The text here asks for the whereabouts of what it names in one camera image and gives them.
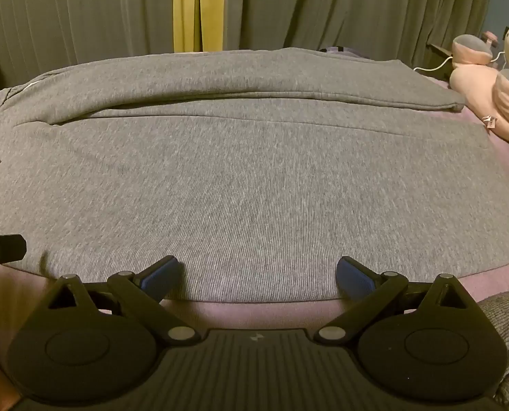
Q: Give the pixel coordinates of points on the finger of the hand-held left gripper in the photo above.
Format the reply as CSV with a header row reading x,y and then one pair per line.
x,y
6,248

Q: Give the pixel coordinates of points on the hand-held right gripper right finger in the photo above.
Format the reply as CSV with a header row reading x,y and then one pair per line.
x,y
357,275

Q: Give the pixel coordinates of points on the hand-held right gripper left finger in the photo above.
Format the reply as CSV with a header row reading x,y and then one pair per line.
x,y
161,275

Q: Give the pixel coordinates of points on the grey sweat pants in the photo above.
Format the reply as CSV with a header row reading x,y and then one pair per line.
x,y
237,171

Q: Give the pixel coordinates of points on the pink bed sheet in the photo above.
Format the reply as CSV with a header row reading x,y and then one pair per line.
x,y
258,313

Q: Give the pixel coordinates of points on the person's grey knit clothing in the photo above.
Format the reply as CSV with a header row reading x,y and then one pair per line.
x,y
507,342

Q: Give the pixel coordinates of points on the lavender and black object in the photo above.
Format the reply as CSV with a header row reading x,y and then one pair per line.
x,y
340,49

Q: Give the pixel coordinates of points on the pink and grey plush toy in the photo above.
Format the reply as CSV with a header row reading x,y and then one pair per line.
x,y
481,85

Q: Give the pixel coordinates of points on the grey curtain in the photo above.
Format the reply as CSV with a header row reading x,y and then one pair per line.
x,y
87,8

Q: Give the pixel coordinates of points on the yellow curtain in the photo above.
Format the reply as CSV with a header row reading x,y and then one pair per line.
x,y
185,8

